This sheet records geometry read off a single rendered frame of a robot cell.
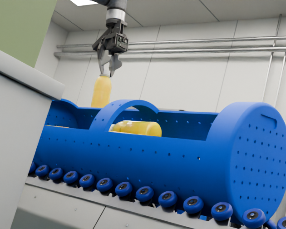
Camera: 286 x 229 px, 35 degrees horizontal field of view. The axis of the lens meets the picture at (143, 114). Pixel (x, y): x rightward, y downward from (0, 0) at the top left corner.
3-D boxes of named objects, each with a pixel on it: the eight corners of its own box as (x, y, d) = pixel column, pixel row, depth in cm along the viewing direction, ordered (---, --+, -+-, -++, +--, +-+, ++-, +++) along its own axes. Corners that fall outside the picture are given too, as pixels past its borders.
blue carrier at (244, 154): (219, 228, 91) (237, 90, 94) (5, 172, 152) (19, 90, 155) (284, 227, 111) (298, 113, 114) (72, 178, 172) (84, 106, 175)
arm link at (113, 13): (102, 11, 176) (116, 19, 182) (101, 22, 175) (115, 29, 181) (116, 7, 171) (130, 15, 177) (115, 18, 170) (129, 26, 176)
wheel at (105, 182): (114, 177, 119) (116, 183, 120) (103, 175, 122) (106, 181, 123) (102, 188, 116) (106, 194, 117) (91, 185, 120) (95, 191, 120)
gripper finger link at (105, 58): (105, 68, 165) (111, 47, 168) (94, 70, 169) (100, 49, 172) (110, 72, 167) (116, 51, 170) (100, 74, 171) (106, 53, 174)
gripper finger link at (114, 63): (119, 75, 170) (118, 52, 171) (108, 77, 174) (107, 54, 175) (124, 76, 172) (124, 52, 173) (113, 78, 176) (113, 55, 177)
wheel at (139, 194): (155, 186, 109) (158, 192, 109) (142, 183, 112) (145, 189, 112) (144, 197, 106) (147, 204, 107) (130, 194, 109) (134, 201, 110)
